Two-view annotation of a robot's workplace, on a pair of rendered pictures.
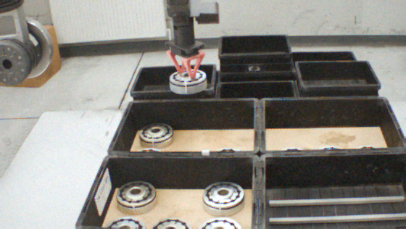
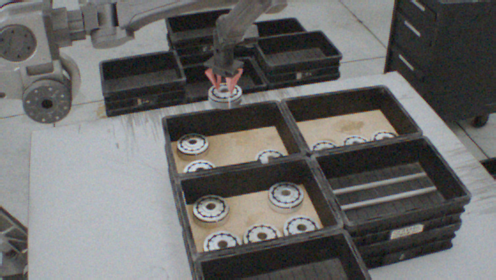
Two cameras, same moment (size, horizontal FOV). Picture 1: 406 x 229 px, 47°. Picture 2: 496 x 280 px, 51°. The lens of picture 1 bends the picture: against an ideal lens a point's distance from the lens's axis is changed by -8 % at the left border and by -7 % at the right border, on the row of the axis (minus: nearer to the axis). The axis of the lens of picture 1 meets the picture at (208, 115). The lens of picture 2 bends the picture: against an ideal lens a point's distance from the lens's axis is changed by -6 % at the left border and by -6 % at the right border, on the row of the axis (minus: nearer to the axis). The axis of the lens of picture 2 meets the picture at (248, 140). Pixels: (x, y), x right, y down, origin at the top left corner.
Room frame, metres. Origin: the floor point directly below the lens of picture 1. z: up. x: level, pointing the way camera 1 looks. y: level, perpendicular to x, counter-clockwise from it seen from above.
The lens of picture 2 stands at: (-0.05, 0.51, 1.99)
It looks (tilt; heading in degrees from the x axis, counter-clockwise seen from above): 39 degrees down; 338
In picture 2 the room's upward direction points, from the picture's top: straight up
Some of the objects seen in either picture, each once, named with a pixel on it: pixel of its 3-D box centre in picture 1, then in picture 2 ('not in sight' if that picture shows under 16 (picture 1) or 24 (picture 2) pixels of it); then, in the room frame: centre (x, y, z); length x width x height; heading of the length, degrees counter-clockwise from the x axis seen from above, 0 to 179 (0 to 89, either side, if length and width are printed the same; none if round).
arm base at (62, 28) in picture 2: not in sight; (65, 27); (1.09, 0.48, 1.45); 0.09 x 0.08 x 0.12; 174
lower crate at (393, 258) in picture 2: not in sight; (381, 216); (0.87, -0.30, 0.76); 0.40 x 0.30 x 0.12; 83
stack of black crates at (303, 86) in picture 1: (334, 112); (294, 83); (2.19, -0.65, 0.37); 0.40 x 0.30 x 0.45; 85
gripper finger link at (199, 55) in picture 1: (188, 61); (227, 79); (1.29, 0.04, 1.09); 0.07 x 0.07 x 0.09; 39
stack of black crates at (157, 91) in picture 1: (178, 117); (145, 107); (2.26, 0.15, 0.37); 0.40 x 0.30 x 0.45; 84
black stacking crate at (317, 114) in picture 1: (329, 140); (348, 131); (1.17, -0.34, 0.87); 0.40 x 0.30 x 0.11; 83
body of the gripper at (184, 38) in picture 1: (184, 36); (223, 57); (1.30, 0.05, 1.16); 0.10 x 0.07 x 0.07; 39
